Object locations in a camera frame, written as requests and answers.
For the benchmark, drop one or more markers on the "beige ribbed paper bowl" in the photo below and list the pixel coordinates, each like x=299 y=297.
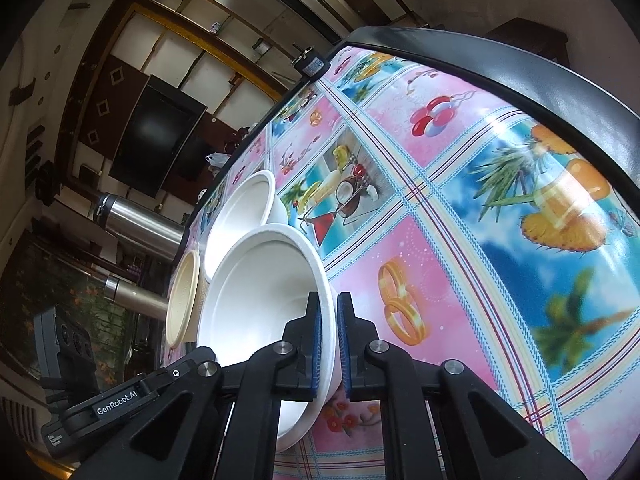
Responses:
x=185 y=301

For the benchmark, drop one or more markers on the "small black blue box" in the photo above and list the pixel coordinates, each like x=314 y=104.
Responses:
x=311 y=64

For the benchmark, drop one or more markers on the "black wall television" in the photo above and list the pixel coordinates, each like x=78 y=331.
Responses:
x=161 y=122

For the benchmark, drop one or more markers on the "large steel thermos flask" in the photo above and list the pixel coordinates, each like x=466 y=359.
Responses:
x=138 y=226

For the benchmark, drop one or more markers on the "slim steel thermos bottle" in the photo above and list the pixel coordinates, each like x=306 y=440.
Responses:
x=134 y=298

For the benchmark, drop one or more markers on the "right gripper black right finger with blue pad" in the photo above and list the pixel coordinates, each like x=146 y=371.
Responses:
x=440 y=421

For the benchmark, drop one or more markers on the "colourful patterned tablecloth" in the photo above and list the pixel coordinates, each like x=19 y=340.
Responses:
x=464 y=229

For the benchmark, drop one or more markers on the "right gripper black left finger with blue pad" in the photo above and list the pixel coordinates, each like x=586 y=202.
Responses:
x=200 y=420

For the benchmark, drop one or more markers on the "white foam bowl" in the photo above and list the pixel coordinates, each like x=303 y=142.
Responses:
x=253 y=204
x=261 y=284

